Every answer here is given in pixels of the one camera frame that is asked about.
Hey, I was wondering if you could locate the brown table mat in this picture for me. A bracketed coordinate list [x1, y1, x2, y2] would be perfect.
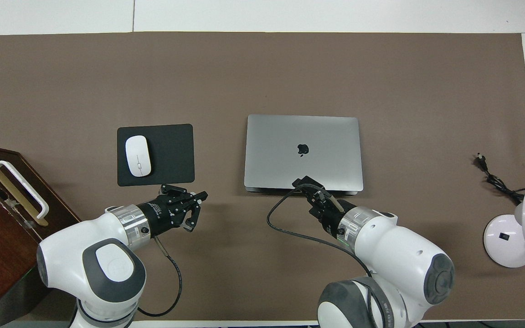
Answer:
[0, 32, 525, 322]

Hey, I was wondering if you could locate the silver apple laptop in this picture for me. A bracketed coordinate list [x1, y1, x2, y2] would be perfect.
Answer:
[244, 114, 364, 195]

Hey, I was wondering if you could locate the black mouse pad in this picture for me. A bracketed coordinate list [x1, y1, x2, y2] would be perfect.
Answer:
[117, 123, 196, 187]

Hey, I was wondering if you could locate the white box handle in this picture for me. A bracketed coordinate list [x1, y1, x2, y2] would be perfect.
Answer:
[0, 160, 50, 219]

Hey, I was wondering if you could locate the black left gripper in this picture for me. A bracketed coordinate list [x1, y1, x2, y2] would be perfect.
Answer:
[137, 184, 208, 237]

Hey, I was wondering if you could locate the white desk lamp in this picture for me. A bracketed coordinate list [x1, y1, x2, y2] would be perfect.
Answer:
[483, 188, 525, 268]

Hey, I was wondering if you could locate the black lamp power cable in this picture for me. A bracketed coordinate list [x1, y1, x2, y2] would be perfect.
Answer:
[474, 153, 525, 204]

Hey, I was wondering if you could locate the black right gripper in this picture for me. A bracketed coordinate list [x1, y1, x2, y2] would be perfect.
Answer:
[292, 176, 356, 237]

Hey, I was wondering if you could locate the white computer mouse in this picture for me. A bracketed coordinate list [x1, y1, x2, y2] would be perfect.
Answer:
[125, 135, 152, 177]

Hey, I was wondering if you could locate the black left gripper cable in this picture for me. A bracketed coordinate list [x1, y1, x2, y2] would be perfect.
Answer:
[137, 235, 183, 318]

